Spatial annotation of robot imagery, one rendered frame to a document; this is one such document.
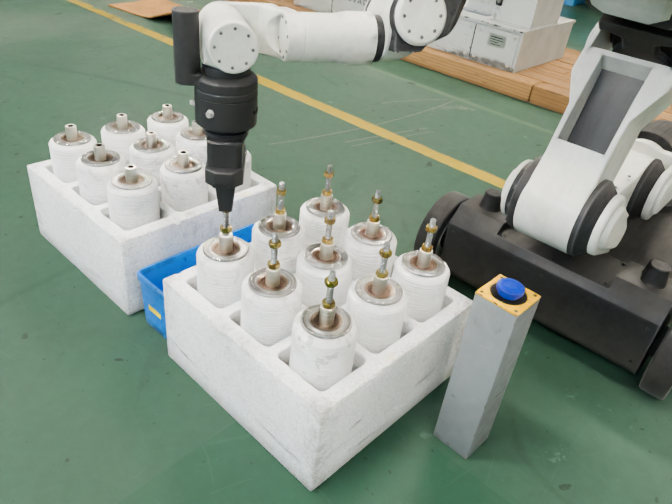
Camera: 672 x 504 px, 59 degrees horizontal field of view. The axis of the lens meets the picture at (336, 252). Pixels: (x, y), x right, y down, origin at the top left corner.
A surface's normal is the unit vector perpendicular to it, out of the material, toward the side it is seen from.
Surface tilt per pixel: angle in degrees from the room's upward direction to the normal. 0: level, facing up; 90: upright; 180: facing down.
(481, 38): 90
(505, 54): 90
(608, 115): 65
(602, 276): 0
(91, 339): 0
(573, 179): 51
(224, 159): 90
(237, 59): 90
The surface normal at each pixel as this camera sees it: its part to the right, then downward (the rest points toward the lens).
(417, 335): 0.11, -0.83
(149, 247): 0.72, 0.44
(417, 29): 0.32, 0.34
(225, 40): 0.30, 0.55
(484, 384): -0.69, 0.34
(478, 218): -0.40, -0.33
